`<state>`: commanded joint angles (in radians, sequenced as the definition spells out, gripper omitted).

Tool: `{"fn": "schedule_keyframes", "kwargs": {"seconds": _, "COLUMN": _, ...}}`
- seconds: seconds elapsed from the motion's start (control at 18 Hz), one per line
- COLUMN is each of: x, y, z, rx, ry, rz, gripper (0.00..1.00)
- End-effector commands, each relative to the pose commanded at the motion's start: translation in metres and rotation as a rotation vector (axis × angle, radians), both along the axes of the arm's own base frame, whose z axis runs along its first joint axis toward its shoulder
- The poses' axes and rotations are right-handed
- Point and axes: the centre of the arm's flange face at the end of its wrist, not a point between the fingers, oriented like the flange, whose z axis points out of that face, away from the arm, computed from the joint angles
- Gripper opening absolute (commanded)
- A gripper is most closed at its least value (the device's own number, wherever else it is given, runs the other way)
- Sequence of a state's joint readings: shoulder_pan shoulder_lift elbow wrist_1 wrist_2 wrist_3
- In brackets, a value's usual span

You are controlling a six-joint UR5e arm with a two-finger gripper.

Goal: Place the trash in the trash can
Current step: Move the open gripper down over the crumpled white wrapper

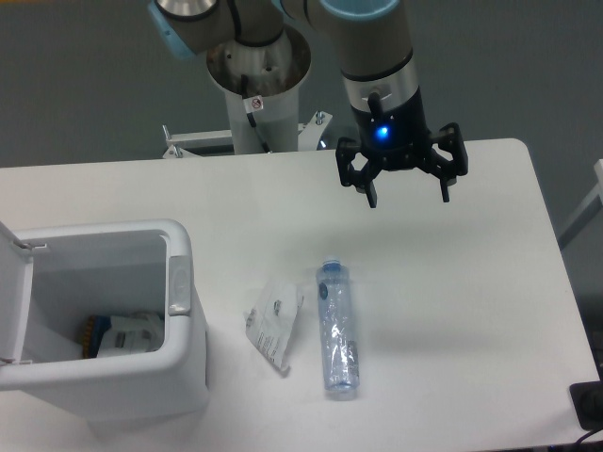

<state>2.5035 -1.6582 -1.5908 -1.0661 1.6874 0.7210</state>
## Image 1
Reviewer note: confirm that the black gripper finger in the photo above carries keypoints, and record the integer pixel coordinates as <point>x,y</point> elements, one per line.
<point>444,156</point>
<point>362,179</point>

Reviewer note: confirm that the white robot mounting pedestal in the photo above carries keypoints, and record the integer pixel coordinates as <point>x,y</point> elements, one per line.
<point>261,87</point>

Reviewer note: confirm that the black device at edge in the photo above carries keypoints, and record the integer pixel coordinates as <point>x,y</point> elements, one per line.
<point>587,401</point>

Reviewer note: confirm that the white plastic wrapper bag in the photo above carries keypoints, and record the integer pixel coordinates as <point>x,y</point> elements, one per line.
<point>270,323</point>

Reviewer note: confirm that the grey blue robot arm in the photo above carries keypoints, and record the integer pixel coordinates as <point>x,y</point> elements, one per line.
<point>371,41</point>

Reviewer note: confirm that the white metal frame right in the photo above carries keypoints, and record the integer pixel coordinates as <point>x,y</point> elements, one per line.
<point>584,213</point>

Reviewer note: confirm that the white plastic trash can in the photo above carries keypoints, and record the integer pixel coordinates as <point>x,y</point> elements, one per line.
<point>109,269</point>

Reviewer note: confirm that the blue orange snack packet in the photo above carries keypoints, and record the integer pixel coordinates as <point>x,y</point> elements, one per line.
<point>93,333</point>

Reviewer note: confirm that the clear plastic water bottle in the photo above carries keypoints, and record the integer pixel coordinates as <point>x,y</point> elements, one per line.
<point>337,330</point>

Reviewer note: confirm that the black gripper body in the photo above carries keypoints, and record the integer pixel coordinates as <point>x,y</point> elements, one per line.
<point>398,138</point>

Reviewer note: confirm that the white packet in bin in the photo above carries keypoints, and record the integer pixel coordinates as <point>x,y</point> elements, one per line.
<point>139,333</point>

